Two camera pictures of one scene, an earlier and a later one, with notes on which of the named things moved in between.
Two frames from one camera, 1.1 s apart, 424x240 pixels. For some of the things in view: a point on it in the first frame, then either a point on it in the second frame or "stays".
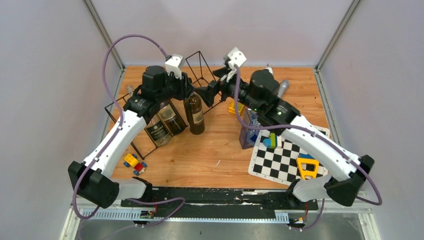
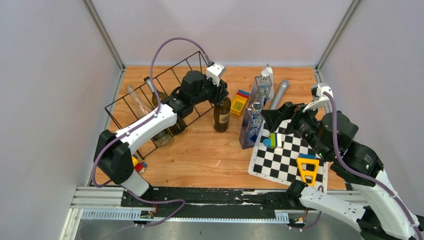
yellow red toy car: [130, 159] stays
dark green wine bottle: [194, 114] → [222, 114]
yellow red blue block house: [231, 108] stays
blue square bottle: [248, 136] stays
